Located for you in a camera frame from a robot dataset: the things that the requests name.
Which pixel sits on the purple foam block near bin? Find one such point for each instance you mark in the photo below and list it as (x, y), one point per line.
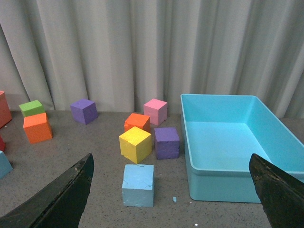
(166, 143)

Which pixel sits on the purple foam block far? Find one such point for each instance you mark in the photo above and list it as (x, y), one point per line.
(84, 111)

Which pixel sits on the yellow foam block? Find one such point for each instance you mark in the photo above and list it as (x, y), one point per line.
(135, 144)

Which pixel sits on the orange foam block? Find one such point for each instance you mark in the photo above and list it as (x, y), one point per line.
(37, 128)
(139, 120)

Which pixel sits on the orange foam block left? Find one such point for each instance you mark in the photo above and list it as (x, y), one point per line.
(37, 128)

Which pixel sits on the red plastic container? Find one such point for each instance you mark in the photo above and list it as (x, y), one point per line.
(5, 114)

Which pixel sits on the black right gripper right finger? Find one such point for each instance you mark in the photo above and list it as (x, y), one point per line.
(281, 195)

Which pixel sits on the light blue foam block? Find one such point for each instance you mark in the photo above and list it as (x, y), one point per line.
(5, 165)
(138, 185)

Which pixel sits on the red foam block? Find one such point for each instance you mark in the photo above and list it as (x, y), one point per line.
(2, 144)

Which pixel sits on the light blue plastic bin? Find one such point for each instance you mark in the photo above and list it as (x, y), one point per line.
(220, 134)

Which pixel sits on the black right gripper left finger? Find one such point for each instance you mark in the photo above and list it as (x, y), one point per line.
(58, 205)

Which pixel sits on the pink foam block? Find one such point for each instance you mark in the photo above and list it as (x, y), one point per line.
(157, 110)

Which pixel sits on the grey curtain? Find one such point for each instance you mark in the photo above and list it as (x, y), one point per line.
(122, 53)

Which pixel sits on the green foam block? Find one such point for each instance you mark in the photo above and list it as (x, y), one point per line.
(32, 108)

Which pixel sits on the orange foam block centre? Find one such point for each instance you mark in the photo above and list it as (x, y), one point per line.
(139, 120)

